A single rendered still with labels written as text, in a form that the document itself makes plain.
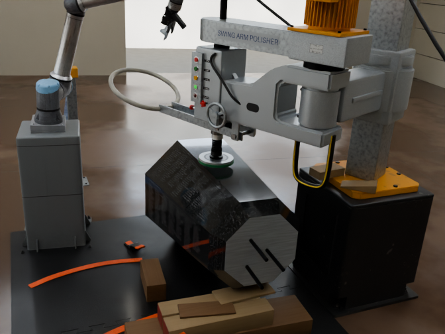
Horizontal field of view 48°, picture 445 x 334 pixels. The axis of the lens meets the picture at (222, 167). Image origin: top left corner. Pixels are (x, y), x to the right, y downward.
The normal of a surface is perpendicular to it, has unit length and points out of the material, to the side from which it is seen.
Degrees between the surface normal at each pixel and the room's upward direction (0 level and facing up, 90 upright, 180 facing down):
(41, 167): 90
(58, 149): 90
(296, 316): 0
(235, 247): 90
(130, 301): 0
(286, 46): 90
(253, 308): 0
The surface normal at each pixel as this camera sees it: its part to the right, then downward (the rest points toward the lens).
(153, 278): 0.05, -0.93
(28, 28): 0.26, 0.37
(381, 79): 0.73, 0.29
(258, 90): -0.66, 0.25
